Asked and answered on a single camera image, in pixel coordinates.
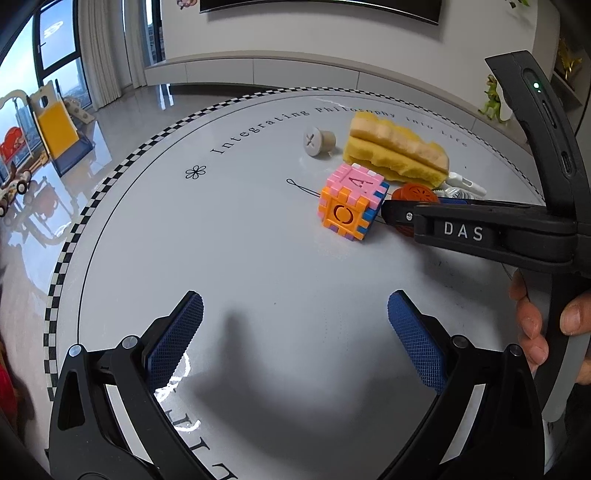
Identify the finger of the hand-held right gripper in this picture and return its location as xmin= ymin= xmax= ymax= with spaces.
xmin=435 ymin=195 xmax=548 ymax=208
xmin=381 ymin=198 xmax=416 ymax=232

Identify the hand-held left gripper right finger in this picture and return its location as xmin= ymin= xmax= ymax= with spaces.
xmin=383 ymin=289 xmax=548 ymax=480

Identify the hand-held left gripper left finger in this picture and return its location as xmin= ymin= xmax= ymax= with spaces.
xmin=48 ymin=290 xmax=208 ymax=480

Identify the orange round perforated disc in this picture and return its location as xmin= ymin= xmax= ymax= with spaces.
xmin=390 ymin=182 xmax=440 ymax=237

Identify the person's right hand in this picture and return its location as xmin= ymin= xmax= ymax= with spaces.
xmin=509 ymin=269 xmax=591 ymax=376

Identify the white plastic piece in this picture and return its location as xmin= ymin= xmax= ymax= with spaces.
xmin=444 ymin=171 xmax=488 ymax=195

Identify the pink orange puzzle cube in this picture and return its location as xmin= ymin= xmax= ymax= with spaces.
xmin=317 ymin=162 xmax=389 ymax=244

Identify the yellow sponge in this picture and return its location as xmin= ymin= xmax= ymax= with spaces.
xmin=342 ymin=113 xmax=451 ymax=190

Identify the green toy dinosaur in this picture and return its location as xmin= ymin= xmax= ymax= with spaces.
xmin=479 ymin=74 xmax=511 ymax=125

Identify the grey plastic screw plug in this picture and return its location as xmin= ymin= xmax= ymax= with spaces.
xmin=302 ymin=128 xmax=340 ymax=159

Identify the red cloth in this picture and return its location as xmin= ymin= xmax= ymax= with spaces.
xmin=0 ymin=342 xmax=19 ymax=408

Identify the gold shelf ornament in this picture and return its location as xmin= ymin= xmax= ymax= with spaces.
xmin=556 ymin=39 xmax=583 ymax=80

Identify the white low cabinet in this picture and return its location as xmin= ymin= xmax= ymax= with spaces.
xmin=144 ymin=55 xmax=490 ymax=92

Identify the wooden toy car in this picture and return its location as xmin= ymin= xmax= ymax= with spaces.
xmin=0 ymin=178 xmax=40 ymax=219

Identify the black television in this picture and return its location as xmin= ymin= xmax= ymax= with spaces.
xmin=199 ymin=0 xmax=443 ymax=26

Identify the yellow toy slide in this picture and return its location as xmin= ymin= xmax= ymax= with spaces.
xmin=28 ymin=80 xmax=95 ymax=175

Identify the toy swing with red seat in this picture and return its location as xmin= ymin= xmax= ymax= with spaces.
xmin=0 ymin=90 xmax=38 ymax=169

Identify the white curtain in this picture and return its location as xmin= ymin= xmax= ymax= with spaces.
xmin=78 ymin=0 xmax=162 ymax=110

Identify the black string loop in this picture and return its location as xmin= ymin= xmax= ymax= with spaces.
xmin=286 ymin=178 xmax=324 ymax=198

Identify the wall shelf unit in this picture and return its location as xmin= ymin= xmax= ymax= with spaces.
xmin=551 ymin=25 xmax=591 ymax=114

